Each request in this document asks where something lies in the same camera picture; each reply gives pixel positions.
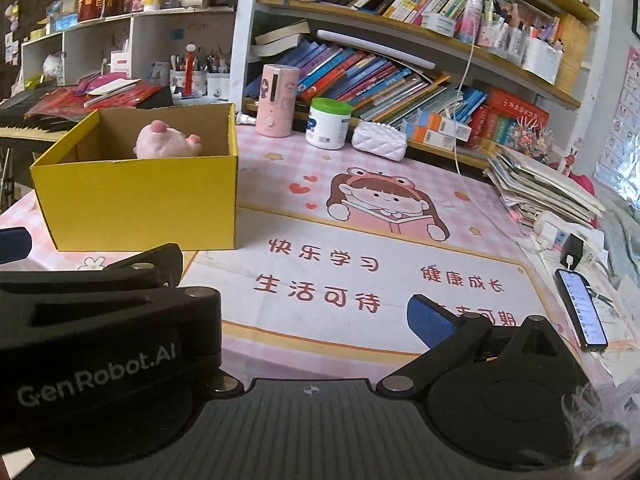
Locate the long row of colourful books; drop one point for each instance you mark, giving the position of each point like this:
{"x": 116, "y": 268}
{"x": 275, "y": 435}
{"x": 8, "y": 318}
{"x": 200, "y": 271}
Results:
{"x": 360, "y": 75}

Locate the black electronic keyboard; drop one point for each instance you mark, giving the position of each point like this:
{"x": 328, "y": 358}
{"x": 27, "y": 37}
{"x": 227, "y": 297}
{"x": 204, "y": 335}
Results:
{"x": 30, "y": 120}

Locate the thin white book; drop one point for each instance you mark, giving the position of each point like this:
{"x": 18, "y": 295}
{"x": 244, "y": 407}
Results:
{"x": 112, "y": 85}

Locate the white pen cup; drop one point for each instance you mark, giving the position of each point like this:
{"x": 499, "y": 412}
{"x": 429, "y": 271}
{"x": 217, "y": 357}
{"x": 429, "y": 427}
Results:
{"x": 177, "y": 84}
{"x": 218, "y": 86}

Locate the pink humidifier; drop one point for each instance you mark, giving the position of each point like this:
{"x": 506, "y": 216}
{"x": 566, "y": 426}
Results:
{"x": 276, "y": 102}

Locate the thick white book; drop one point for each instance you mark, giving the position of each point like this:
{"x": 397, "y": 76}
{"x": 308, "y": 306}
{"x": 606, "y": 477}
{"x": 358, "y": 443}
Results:
{"x": 280, "y": 40}

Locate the yellow cardboard box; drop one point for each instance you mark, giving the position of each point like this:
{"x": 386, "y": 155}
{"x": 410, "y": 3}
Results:
{"x": 140, "y": 205}

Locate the white charger plug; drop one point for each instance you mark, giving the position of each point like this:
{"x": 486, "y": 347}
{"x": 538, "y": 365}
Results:
{"x": 551, "y": 234}

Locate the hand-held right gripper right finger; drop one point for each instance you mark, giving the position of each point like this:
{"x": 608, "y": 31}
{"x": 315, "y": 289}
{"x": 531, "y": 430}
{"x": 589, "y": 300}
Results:
{"x": 430, "y": 322}

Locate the colourful ornament bunch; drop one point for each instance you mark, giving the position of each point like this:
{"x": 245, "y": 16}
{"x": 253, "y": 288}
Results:
{"x": 530, "y": 137}

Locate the black smartphone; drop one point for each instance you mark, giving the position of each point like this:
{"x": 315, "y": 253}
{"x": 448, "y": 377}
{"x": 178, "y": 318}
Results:
{"x": 582, "y": 310}

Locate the white power strip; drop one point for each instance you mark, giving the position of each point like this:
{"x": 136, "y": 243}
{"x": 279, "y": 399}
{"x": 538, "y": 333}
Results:
{"x": 592, "y": 250}

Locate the grey blanket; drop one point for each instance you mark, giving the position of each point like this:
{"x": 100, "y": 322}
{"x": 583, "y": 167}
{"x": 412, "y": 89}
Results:
{"x": 620, "y": 225}

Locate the small white spray bottle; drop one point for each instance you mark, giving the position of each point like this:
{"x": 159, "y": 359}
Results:
{"x": 246, "y": 119}

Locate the loose white papers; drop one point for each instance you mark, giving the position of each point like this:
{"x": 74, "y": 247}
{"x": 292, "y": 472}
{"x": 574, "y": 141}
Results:
{"x": 622, "y": 320}

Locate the red white box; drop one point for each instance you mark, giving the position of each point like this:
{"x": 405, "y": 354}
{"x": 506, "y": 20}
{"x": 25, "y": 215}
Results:
{"x": 120, "y": 63}

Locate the white jar green lid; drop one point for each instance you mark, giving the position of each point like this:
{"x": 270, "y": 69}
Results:
{"x": 327, "y": 127}

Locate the grey furry cloth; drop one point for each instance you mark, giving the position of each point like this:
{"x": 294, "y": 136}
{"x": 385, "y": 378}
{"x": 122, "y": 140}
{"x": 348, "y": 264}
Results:
{"x": 595, "y": 425}

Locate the white cubby shelf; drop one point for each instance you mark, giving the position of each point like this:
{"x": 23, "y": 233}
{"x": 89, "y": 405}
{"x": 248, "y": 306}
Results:
{"x": 140, "y": 30}

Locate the red cloth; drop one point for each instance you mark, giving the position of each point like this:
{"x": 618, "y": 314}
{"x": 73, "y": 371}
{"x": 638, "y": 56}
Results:
{"x": 582, "y": 184}

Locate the white plastic bag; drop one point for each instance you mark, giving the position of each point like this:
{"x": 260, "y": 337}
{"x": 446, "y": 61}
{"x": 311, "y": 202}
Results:
{"x": 52, "y": 66}

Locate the red tassel ornament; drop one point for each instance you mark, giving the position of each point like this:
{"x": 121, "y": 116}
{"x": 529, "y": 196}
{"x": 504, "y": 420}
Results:
{"x": 189, "y": 72}

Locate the alphabet wall poster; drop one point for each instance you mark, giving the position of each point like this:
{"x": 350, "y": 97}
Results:
{"x": 625, "y": 120}

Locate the black charger plug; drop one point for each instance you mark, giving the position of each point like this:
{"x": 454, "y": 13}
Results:
{"x": 571, "y": 250}

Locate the red plastic bag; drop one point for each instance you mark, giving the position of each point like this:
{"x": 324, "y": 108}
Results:
{"x": 60, "y": 100}

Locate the yellow wicker basket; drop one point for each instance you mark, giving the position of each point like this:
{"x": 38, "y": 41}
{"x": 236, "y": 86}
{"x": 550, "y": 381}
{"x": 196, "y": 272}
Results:
{"x": 572, "y": 55}

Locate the white storage box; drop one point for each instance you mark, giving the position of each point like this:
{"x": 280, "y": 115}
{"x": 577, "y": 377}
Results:
{"x": 542, "y": 60}

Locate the stack of papers and notebooks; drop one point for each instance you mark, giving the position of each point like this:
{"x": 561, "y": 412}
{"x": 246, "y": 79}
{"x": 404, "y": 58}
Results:
{"x": 540, "y": 185}

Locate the red boxed book set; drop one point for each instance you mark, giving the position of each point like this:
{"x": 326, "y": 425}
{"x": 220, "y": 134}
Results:
{"x": 515, "y": 107}

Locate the white quilted pouch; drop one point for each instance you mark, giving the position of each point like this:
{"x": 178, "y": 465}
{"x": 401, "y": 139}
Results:
{"x": 380, "y": 142}

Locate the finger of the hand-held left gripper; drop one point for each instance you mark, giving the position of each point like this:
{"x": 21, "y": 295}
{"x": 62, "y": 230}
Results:
{"x": 100, "y": 280}
{"x": 12, "y": 244}

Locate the white paper roll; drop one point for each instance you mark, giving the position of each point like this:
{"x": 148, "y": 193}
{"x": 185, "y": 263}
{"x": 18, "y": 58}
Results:
{"x": 375, "y": 48}

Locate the large pink plush toy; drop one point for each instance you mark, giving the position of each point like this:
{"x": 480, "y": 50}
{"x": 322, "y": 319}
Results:
{"x": 165, "y": 142}

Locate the orange blue small box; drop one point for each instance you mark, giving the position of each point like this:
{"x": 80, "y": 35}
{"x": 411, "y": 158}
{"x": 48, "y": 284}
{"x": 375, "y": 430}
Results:
{"x": 445, "y": 123}
{"x": 430, "y": 136}

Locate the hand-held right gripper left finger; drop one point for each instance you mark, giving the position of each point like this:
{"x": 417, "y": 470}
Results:
{"x": 227, "y": 384}

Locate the tall pastel bottle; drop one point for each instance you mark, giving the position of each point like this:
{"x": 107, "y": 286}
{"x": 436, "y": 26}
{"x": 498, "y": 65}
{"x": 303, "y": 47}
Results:
{"x": 474, "y": 17}

